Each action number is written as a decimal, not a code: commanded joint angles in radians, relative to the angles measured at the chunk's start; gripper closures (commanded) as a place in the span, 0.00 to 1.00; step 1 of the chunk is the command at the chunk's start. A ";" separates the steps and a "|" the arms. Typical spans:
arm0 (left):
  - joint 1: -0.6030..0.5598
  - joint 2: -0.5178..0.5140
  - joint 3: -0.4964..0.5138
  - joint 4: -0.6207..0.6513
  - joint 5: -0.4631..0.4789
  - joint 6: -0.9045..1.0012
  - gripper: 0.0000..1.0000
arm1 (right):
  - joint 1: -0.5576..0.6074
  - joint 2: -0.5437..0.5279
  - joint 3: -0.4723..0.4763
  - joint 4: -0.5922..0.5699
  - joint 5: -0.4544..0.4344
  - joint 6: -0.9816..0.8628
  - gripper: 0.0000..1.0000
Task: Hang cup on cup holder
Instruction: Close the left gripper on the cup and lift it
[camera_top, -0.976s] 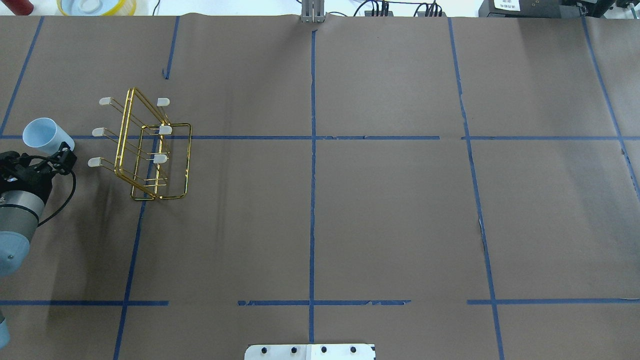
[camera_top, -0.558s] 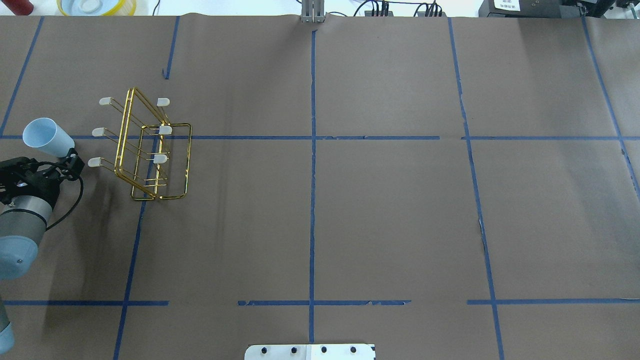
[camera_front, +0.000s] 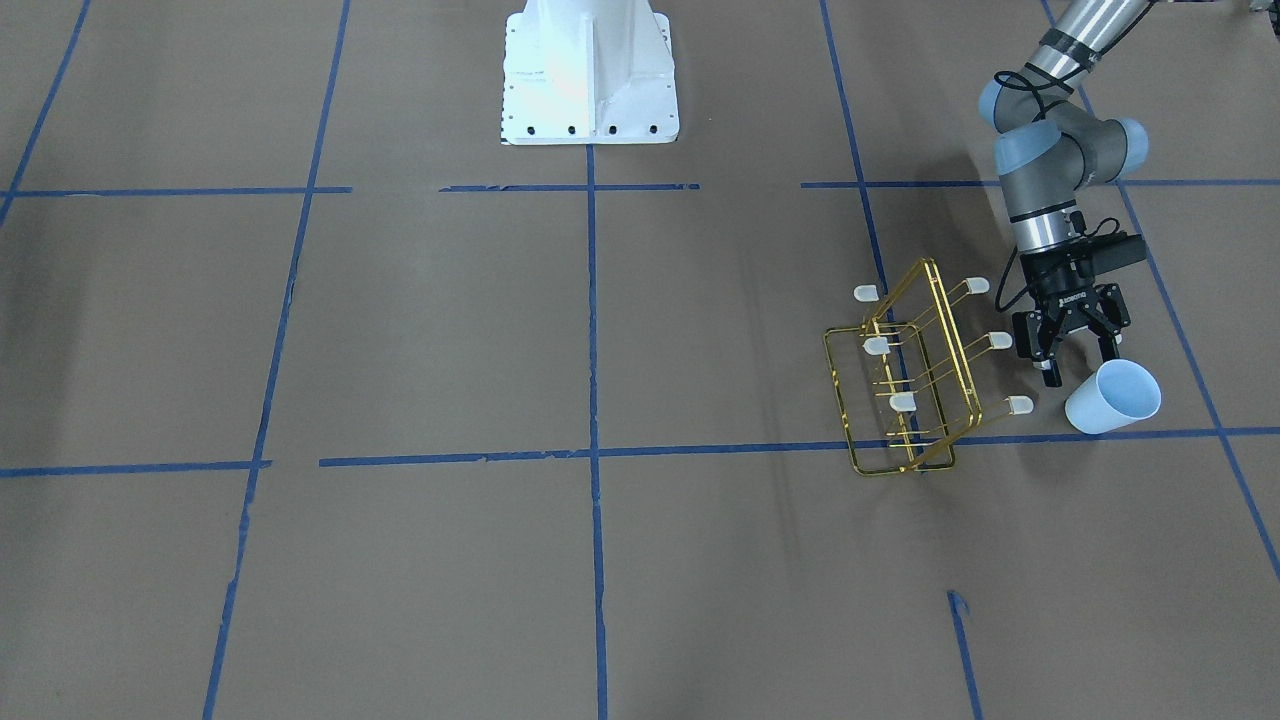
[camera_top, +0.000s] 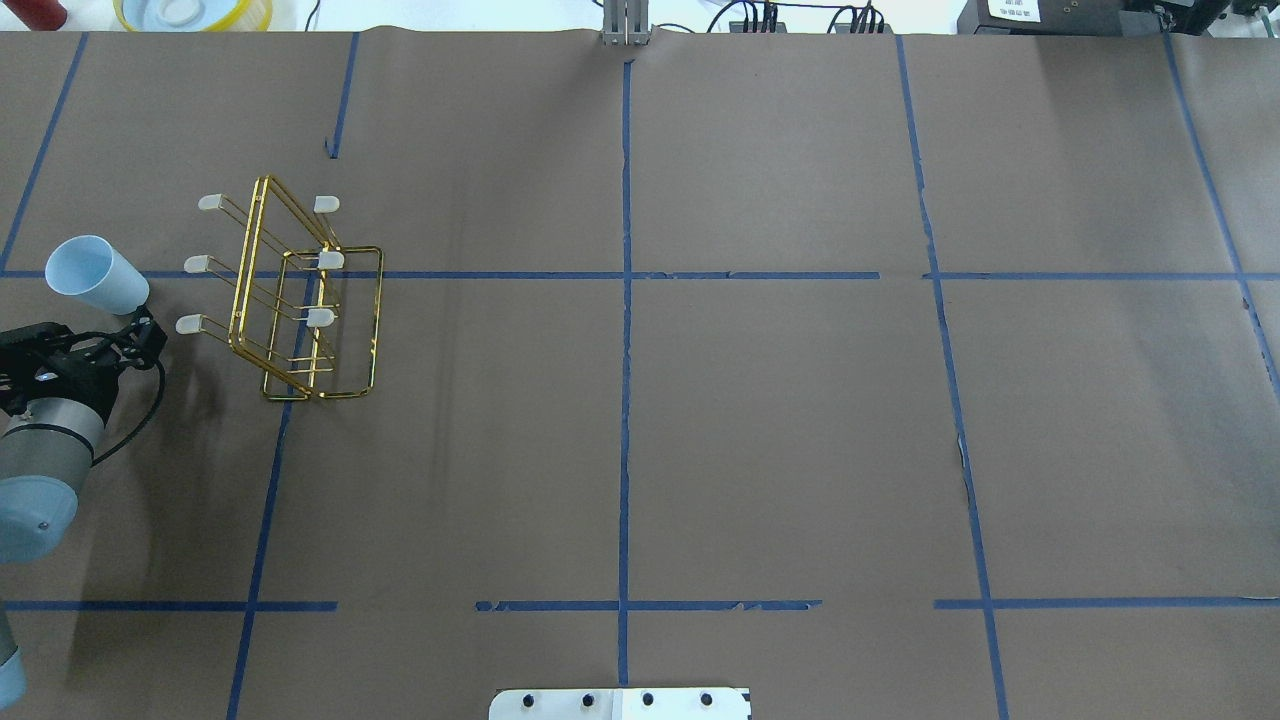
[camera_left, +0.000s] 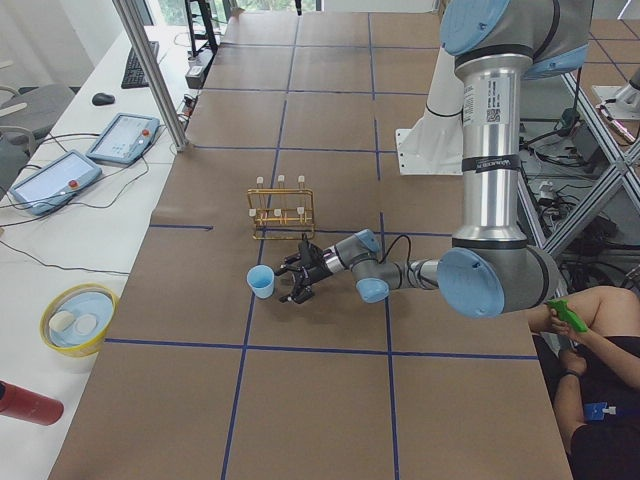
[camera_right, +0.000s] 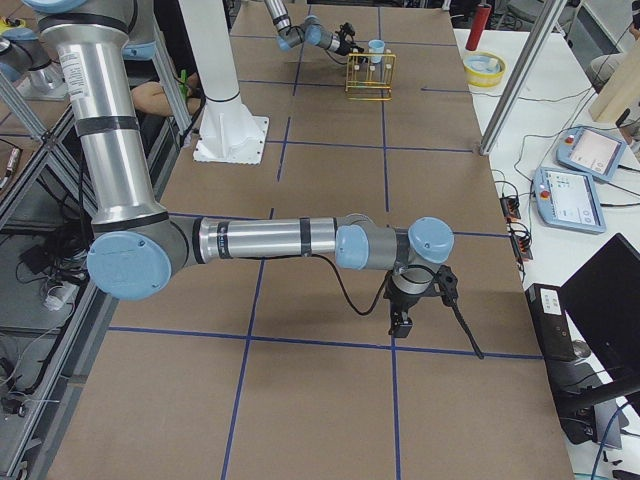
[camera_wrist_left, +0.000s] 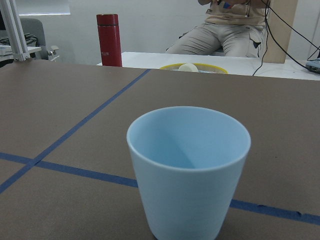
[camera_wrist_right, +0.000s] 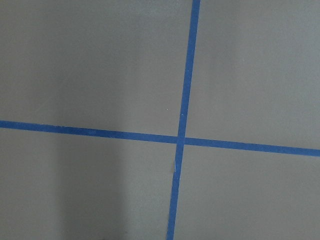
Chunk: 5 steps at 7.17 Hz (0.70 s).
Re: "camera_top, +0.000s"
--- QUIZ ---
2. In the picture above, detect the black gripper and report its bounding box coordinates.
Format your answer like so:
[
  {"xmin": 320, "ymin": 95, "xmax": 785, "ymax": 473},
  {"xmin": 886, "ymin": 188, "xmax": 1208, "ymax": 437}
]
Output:
[{"xmin": 1, "ymin": 313, "xmax": 168, "ymax": 416}]

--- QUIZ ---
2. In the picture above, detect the light blue plastic cup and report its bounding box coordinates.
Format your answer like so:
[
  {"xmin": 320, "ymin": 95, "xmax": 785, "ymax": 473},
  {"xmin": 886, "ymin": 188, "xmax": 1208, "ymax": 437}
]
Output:
[{"xmin": 44, "ymin": 234, "xmax": 150, "ymax": 316}]

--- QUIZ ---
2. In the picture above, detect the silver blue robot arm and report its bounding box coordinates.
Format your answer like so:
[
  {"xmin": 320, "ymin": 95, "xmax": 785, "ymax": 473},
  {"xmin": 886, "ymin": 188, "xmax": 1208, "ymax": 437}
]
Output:
[{"xmin": 1, "ymin": 306, "xmax": 166, "ymax": 564}]

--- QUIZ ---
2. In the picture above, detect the yellow rimmed blue bowl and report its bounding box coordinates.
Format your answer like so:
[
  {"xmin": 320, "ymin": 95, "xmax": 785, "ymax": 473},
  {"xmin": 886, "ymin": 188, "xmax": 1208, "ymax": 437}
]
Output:
[{"xmin": 111, "ymin": 0, "xmax": 274, "ymax": 33}]

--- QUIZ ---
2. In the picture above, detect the red thermos bottle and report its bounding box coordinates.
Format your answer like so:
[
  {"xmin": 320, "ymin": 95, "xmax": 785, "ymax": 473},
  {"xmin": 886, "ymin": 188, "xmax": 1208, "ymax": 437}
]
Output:
[{"xmin": 3, "ymin": 0, "xmax": 69, "ymax": 31}]

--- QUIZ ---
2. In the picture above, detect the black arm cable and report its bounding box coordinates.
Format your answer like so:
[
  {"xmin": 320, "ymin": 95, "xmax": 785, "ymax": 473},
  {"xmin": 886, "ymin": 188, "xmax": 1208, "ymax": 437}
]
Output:
[{"xmin": 90, "ymin": 355, "xmax": 166, "ymax": 468}]

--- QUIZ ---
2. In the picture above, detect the gold wire cup holder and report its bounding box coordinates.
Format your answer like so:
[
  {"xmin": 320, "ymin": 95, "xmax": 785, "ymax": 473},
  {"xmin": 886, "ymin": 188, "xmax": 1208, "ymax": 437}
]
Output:
[{"xmin": 174, "ymin": 174, "xmax": 385, "ymax": 402}]

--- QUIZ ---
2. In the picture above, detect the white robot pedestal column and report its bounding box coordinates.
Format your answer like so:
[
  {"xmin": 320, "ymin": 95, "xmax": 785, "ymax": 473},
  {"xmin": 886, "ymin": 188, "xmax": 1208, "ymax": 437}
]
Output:
[{"xmin": 488, "ymin": 687, "xmax": 753, "ymax": 719}]

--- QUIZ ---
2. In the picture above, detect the aluminium frame post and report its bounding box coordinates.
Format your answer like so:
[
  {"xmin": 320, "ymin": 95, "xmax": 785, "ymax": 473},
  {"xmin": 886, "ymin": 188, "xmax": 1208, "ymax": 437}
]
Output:
[{"xmin": 596, "ymin": 0, "xmax": 652, "ymax": 47}]

